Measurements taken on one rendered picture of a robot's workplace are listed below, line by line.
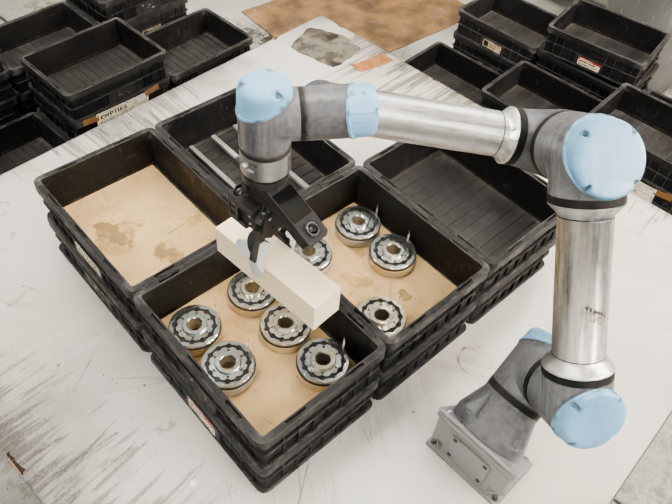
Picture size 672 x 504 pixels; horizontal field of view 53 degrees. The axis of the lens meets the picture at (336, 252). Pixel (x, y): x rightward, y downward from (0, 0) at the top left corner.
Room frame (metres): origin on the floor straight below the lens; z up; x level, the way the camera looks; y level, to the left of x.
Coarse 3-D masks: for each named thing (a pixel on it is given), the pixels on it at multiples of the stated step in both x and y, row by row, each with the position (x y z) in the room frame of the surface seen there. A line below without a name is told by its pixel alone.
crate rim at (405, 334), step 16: (368, 176) 1.13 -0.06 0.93; (320, 192) 1.07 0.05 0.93; (416, 208) 1.05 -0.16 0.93; (432, 224) 1.00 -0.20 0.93; (448, 240) 0.97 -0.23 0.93; (480, 272) 0.89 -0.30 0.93; (464, 288) 0.84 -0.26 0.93; (352, 304) 0.77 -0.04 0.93; (448, 304) 0.80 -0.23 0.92; (368, 320) 0.74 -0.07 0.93; (416, 320) 0.75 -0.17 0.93; (432, 320) 0.77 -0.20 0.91; (384, 336) 0.71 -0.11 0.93; (400, 336) 0.71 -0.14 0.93
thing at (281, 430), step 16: (208, 256) 0.85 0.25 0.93; (176, 272) 0.81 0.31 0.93; (144, 288) 0.76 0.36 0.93; (144, 304) 0.72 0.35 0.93; (160, 320) 0.69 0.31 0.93; (352, 320) 0.74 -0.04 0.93; (160, 336) 0.67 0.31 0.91; (368, 336) 0.70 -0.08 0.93; (176, 352) 0.63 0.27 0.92; (384, 352) 0.67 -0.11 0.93; (192, 368) 0.60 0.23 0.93; (352, 368) 0.63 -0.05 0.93; (368, 368) 0.64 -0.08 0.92; (208, 384) 0.57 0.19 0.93; (336, 384) 0.60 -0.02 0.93; (224, 400) 0.54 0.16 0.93; (320, 400) 0.56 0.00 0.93; (304, 416) 0.53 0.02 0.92; (256, 432) 0.49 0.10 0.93; (272, 432) 0.50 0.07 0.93; (288, 432) 0.51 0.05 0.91; (256, 448) 0.48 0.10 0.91
